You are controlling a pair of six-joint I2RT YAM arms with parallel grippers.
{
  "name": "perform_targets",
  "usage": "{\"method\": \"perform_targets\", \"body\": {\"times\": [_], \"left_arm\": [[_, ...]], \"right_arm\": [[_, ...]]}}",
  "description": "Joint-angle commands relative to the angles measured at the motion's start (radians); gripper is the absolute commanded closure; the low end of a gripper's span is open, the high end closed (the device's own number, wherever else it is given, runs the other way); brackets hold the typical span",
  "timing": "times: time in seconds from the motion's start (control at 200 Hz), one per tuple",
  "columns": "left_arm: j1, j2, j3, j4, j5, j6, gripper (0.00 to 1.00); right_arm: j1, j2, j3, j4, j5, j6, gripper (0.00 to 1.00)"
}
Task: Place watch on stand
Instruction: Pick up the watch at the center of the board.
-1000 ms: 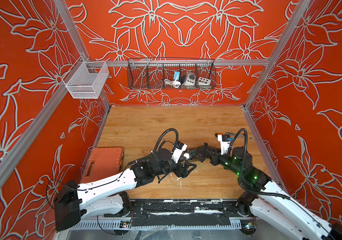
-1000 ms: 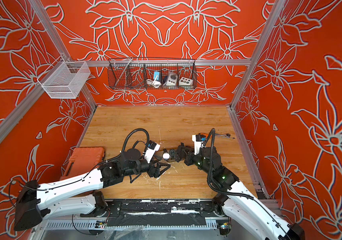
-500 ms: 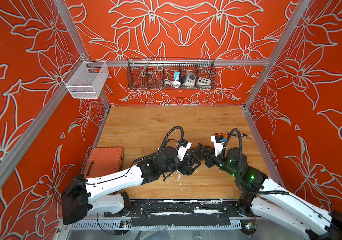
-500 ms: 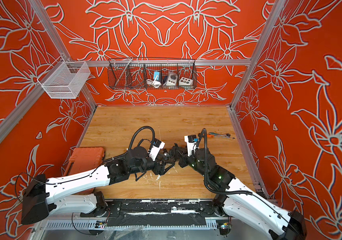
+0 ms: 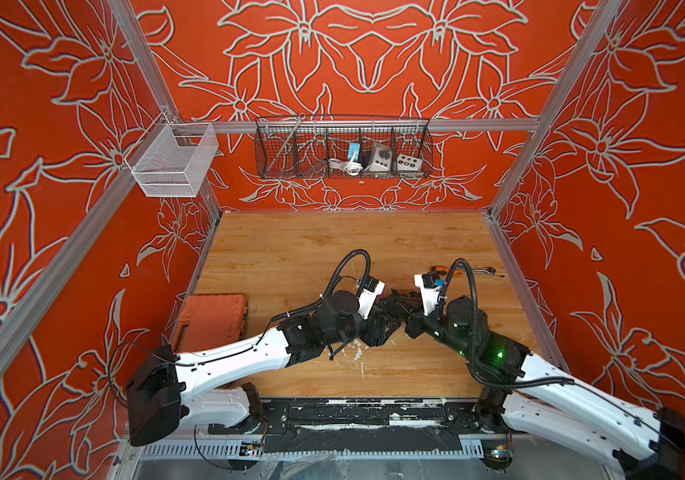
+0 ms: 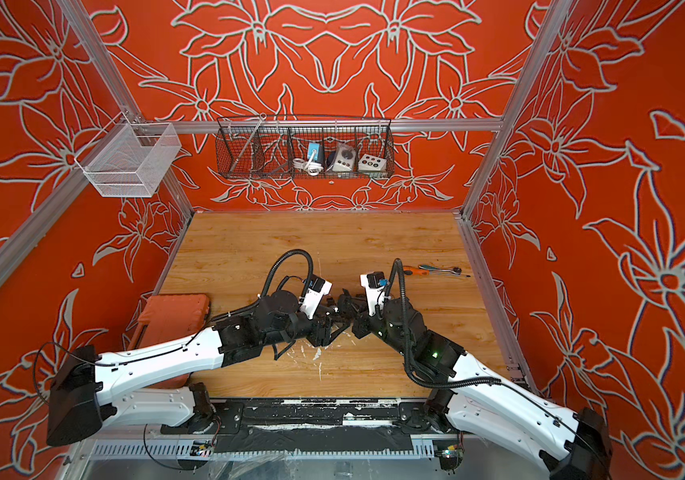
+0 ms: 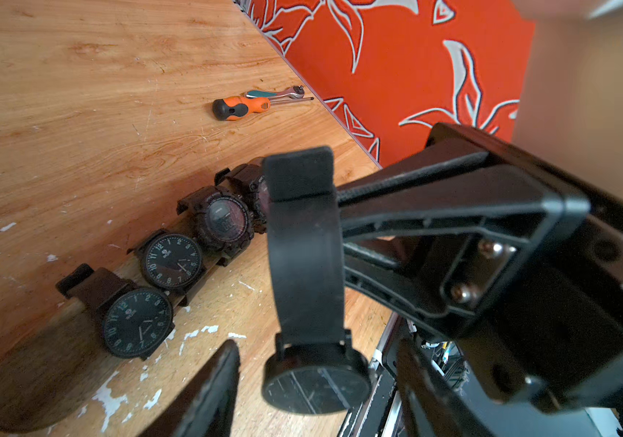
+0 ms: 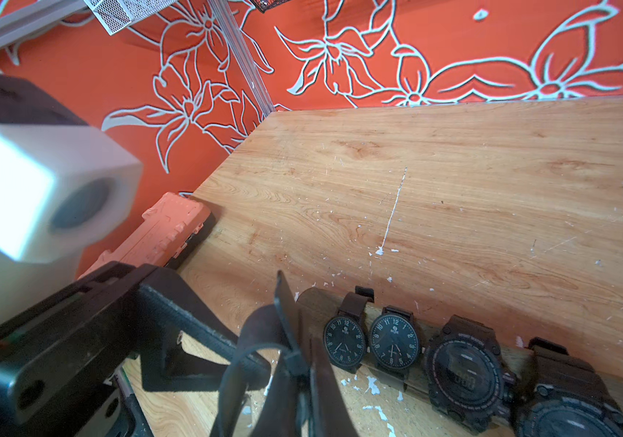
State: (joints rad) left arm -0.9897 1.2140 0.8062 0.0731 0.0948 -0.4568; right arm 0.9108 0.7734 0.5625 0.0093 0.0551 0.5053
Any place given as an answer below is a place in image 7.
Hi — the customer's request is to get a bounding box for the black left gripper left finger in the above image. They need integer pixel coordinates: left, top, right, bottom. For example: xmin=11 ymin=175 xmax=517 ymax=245
xmin=142 ymin=340 xmax=241 ymax=437

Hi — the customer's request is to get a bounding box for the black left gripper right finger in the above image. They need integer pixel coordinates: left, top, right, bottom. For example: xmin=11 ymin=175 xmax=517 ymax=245
xmin=397 ymin=340 xmax=492 ymax=436

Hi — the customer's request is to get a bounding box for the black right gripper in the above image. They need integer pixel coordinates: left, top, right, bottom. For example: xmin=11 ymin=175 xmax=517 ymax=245
xmin=344 ymin=207 xmax=623 ymax=408

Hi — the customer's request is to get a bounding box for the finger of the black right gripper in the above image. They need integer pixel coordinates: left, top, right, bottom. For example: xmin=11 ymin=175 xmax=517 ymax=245
xmin=339 ymin=123 xmax=590 ymax=251

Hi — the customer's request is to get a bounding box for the black strap watch foremost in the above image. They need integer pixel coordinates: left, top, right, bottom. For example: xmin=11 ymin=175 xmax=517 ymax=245
xmin=262 ymin=147 xmax=372 ymax=415

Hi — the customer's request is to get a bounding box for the dark wooden watch stand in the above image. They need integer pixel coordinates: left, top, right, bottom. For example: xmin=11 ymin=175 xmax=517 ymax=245
xmin=0 ymin=233 xmax=273 ymax=436

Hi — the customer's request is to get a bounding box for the black digital sport watch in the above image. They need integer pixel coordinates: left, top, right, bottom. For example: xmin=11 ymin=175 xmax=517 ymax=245
xmin=177 ymin=186 xmax=254 ymax=267

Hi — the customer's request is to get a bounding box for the black round analog watch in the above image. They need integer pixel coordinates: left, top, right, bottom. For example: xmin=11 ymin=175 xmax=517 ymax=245
xmin=214 ymin=157 xmax=270 ymax=234

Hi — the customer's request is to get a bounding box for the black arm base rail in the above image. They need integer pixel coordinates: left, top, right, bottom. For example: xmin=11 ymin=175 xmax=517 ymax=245
xmin=335 ymin=313 xmax=476 ymax=437

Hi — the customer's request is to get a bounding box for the orange handled screwdriver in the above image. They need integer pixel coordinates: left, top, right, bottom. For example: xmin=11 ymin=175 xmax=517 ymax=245
xmin=211 ymin=86 xmax=314 ymax=121

